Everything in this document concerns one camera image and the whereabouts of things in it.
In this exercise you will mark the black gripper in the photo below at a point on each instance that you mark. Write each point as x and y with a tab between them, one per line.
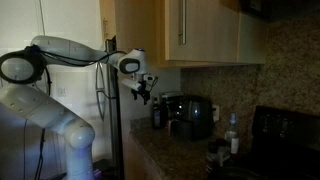
144	81

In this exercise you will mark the dark glass bottle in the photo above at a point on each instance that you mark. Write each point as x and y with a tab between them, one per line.
156	115

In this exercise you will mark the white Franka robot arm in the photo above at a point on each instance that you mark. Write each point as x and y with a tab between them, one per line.
33	106

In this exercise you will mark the clear glass bottle blue cap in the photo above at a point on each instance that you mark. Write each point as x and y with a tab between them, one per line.
232	136

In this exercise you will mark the stainless steel refrigerator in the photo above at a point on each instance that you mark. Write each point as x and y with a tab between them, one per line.
115	133

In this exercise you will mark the black countertop appliance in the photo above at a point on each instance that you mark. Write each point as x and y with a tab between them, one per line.
191	116

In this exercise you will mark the wooden lower cabinet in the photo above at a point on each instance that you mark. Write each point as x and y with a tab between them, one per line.
140	163

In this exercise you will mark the wooden cabinet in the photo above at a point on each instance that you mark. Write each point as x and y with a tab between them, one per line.
140	163
206	33

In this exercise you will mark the wooden upper cabinet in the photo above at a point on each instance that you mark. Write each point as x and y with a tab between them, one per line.
206	33

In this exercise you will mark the small boxes and jars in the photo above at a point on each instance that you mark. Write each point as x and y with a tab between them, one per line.
216	153

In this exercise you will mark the black stove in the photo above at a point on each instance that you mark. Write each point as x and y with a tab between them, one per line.
283	143

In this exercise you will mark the dark microwave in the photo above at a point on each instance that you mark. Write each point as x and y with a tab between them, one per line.
283	8

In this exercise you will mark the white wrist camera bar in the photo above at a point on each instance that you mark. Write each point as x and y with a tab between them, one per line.
131	84

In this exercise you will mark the white wall outlet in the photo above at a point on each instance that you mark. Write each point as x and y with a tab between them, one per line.
216	113

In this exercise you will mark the white light switch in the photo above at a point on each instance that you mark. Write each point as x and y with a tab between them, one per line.
61	92

